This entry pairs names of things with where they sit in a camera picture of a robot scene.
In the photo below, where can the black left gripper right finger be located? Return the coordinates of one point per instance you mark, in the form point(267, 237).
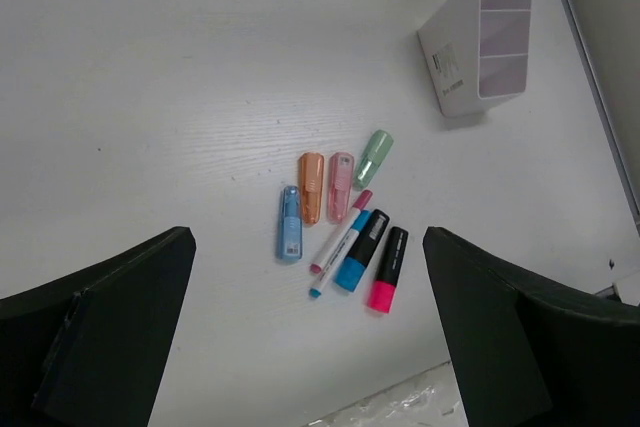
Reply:
point(527, 350)

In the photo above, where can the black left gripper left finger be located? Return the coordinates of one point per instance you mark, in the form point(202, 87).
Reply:
point(90, 348)

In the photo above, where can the black highlighter pink cap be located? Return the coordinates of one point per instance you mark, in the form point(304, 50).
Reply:
point(388, 271)

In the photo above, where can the black highlighter blue cap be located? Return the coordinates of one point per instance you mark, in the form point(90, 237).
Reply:
point(360, 254)

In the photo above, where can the white marker blue cap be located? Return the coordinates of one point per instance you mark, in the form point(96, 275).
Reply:
point(338, 255)

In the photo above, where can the white marker pink cap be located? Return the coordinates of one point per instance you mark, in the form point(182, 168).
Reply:
point(323, 256)

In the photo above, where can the blue correction tape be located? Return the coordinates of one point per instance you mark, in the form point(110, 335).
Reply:
point(290, 237)

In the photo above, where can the pink correction tape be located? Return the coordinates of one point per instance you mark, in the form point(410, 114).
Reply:
point(341, 170)

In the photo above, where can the green correction tape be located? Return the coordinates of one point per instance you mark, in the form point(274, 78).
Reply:
point(373, 155)

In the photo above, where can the orange correction tape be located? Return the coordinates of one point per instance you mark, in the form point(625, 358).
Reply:
point(311, 182)

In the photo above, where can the white three-compartment organizer box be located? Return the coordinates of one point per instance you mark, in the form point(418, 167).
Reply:
point(477, 53)

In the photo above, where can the aluminium rail right side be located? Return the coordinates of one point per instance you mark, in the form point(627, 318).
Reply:
point(603, 110)

